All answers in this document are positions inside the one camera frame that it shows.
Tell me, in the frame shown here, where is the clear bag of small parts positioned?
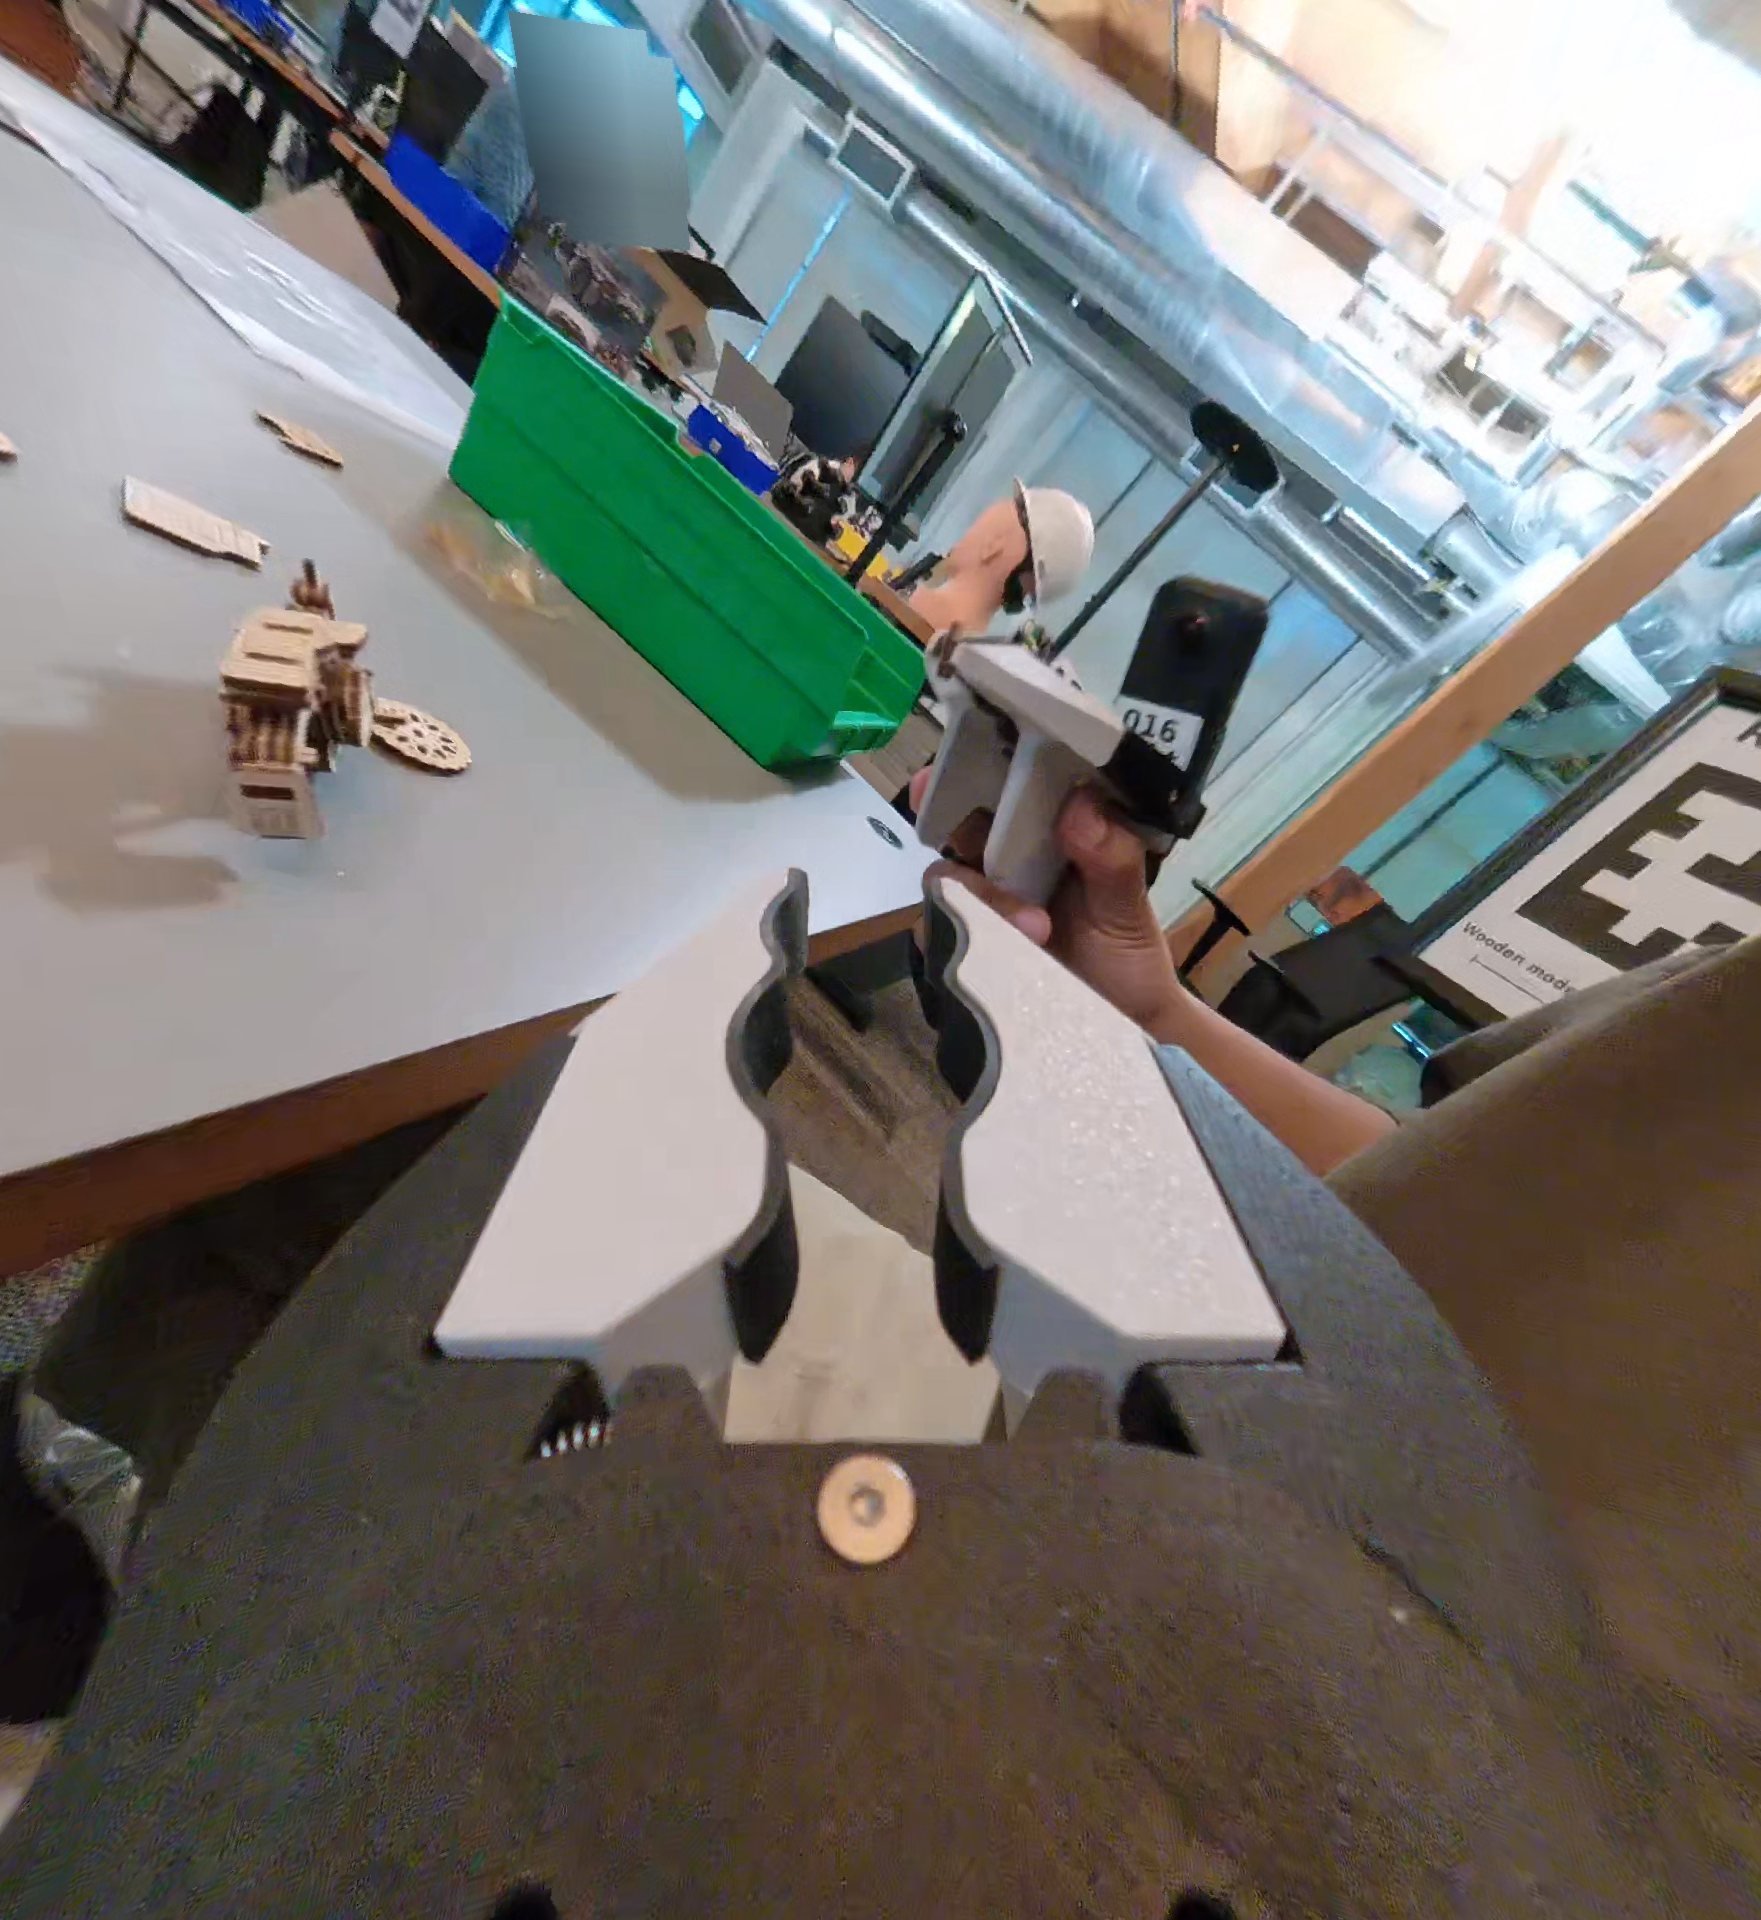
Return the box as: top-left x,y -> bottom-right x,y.
427,518 -> 577,618

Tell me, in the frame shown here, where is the mannequin head with white helmet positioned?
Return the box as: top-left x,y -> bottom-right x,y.
907,478 -> 1098,653

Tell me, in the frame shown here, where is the black stand with round disc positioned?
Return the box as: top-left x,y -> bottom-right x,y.
1041,401 -> 1281,663

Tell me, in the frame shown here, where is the person's right forearm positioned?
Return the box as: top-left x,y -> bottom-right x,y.
1148,994 -> 1400,1180

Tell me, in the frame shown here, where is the black office chair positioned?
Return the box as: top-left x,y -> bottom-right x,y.
1187,877 -> 1429,1061

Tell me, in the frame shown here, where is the white paper sheet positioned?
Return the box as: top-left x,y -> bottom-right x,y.
0,15 -> 479,413

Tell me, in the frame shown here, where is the black and white marker sign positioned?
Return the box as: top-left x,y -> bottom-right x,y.
1400,665 -> 1761,1025

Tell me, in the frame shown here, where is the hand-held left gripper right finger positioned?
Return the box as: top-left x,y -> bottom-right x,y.
918,874 -> 1293,1430

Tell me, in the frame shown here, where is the wooden gear wheel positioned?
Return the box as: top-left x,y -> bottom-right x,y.
369,697 -> 475,780

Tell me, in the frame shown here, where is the black monitor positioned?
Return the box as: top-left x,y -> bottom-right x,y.
777,293 -> 915,461

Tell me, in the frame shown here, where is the green plastic bin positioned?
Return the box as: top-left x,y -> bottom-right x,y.
445,293 -> 930,777

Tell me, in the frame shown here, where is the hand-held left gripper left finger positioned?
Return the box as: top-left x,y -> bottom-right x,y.
434,867 -> 811,1405

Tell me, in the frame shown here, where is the silver ventilation duct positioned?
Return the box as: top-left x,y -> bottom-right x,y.
730,0 -> 1499,663

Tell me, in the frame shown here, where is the grey desk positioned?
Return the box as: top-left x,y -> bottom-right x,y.
0,0 -> 978,1311

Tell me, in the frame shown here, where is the blue plastic bin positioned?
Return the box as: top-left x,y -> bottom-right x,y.
384,131 -> 518,274

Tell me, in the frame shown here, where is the wooden beam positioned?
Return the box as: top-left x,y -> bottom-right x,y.
1161,344 -> 1761,965

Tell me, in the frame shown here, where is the wooden model vehicle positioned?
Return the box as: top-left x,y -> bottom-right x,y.
214,560 -> 374,844

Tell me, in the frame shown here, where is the flat wooden part sheet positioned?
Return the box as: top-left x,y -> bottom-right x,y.
119,475 -> 272,571

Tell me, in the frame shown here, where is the person's right hand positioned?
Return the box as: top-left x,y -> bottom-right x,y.
907,765 -> 1194,1041

